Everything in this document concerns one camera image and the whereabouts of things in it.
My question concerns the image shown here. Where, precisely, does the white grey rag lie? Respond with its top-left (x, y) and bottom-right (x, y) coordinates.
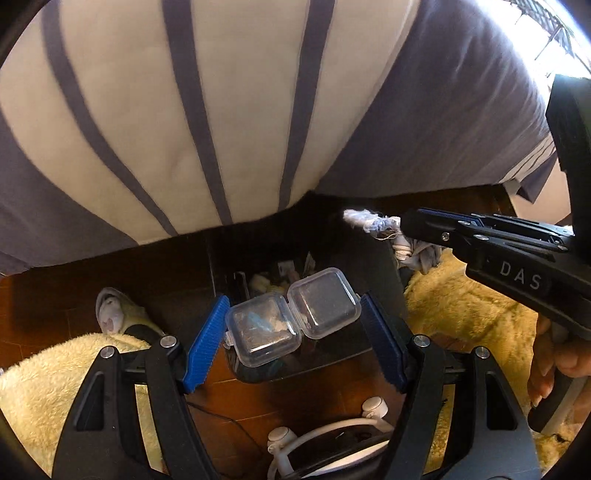
top-left (342, 209), bottom-right (443, 274)

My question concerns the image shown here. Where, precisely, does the clear plastic small case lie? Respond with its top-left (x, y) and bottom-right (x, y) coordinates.
top-left (224, 267), bottom-right (362, 368)

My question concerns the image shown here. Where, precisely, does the person's right hand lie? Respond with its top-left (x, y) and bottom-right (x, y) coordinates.
top-left (527, 315), bottom-right (590, 407)

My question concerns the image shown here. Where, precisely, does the cream fluffy rug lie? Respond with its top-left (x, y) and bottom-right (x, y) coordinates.
top-left (400, 250), bottom-right (571, 471)

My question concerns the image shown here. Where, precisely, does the white sock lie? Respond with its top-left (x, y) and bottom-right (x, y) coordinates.
top-left (95, 287), bottom-right (164, 337)

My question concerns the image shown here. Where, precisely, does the white wheeled base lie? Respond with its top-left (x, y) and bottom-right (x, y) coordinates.
top-left (266, 396), bottom-right (394, 479)

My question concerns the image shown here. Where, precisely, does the black metal rack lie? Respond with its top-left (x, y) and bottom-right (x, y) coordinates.
top-left (508, 1), bottom-right (580, 88)

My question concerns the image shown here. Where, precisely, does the blue white striped bedspread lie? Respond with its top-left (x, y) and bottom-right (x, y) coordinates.
top-left (1, 1), bottom-right (554, 276)

